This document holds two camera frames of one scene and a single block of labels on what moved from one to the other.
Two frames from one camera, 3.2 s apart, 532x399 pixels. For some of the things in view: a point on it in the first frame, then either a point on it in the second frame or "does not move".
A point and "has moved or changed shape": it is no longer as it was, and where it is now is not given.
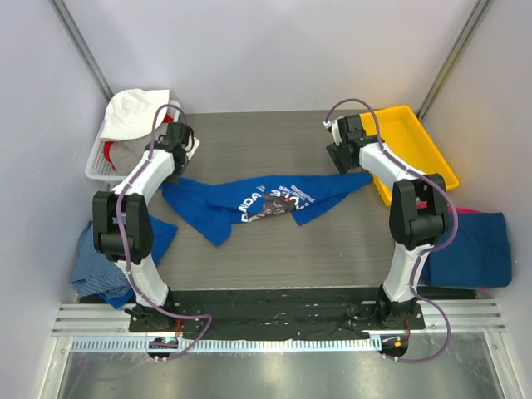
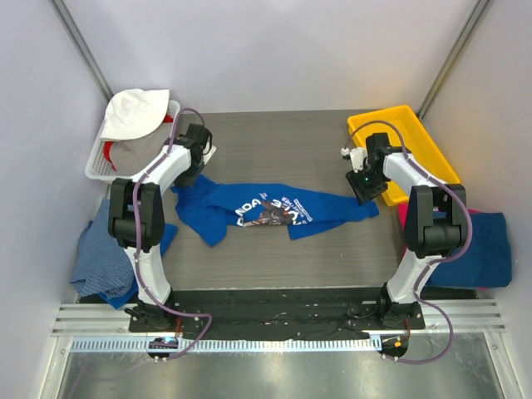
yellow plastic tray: x=406 y=138 does not move
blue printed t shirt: x=213 y=204 has moved or changed shape
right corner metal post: x=469 y=28 does not move
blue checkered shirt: x=94 y=273 does not move
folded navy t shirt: x=475 y=253 does not move
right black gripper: x=340 y=155 -> x=367 y=189
